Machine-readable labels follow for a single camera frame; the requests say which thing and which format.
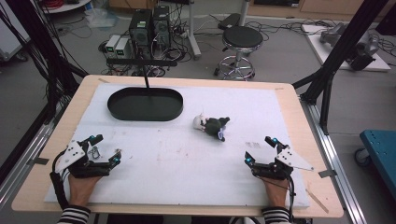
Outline black computer tower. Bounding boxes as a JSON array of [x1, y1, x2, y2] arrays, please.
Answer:
[[129, 8, 153, 60], [152, 5, 172, 50]]

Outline black foot pedal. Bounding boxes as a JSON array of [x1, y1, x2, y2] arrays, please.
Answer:
[[218, 12, 242, 31]]

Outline black metal frame strut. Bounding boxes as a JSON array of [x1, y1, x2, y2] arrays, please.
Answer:
[[0, 0, 88, 125], [292, 0, 390, 134]]

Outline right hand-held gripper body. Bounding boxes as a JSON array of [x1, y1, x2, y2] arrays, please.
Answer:
[[252, 146, 315, 181]]

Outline left hand-held gripper black cable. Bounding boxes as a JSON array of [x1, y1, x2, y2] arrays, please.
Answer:
[[49, 148, 71, 211]]

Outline person's right hand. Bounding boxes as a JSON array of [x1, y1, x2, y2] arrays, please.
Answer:
[[261, 176, 292, 209]]

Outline small white power box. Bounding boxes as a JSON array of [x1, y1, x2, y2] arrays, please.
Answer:
[[105, 34, 121, 59], [115, 36, 131, 60]]

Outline hand-held gripper black cable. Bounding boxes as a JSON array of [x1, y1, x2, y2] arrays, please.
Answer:
[[288, 175, 297, 223], [49, 148, 71, 211]]

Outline white post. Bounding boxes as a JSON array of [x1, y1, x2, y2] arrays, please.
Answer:
[[238, 0, 251, 27]]

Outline blue cart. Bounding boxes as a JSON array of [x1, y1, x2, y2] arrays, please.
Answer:
[[354, 129, 396, 200]]

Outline round white table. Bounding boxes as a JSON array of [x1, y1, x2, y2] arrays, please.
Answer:
[[38, 0, 92, 14]]

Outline grey tape piece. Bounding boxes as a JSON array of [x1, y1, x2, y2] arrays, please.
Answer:
[[318, 168, 337, 179], [27, 157, 50, 166]]

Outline clear plastic bag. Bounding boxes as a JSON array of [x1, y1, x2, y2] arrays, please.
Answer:
[[84, 8, 120, 31]]

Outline black plush toy keychain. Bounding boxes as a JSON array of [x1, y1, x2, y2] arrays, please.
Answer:
[[191, 113, 232, 143]]

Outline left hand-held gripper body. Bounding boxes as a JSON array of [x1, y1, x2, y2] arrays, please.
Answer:
[[54, 140, 111, 180]]

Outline white floor board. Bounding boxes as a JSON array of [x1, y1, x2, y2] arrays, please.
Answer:
[[301, 23, 391, 73]]

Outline silver metal key ring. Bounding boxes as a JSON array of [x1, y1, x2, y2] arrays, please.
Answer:
[[88, 146, 101, 161]]

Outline right hand-held gripper black cable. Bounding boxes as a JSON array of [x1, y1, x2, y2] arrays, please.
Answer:
[[288, 175, 297, 223]]

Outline black round stool chrome base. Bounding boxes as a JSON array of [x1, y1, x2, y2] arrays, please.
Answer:
[[213, 25, 264, 81]]

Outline loose floor cables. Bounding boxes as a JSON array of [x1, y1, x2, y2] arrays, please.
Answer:
[[246, 18, 337, 36]]

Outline computer towers on cart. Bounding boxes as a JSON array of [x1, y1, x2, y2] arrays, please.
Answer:
[[99, 6, 194, 77]]

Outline person's left hand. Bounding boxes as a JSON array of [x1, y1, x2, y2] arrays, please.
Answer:
[[67, 174, 104, 208]]

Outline white desk leg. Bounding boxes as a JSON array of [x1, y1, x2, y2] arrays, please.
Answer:
[[186, 0, 203, 60]]

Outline black rack oval base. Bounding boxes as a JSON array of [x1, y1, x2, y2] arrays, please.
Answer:
[[106, 58, 185, 122]]

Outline white foam board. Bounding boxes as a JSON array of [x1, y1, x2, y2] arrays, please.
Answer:
[[44, 82, 311, 209]]

